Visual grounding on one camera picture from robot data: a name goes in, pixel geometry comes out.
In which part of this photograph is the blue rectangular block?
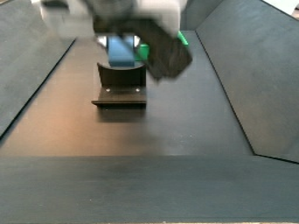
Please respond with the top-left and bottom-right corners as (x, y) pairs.
(107, 36), (135, 67)

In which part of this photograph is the green shape sorter board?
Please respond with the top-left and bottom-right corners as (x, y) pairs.
(135, 31), (189, 61)

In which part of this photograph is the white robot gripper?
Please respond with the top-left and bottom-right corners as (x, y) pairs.
(38, 0), (188, 54)

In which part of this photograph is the black fixture stand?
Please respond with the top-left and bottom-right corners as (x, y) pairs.
(90, 64), (147, 107)

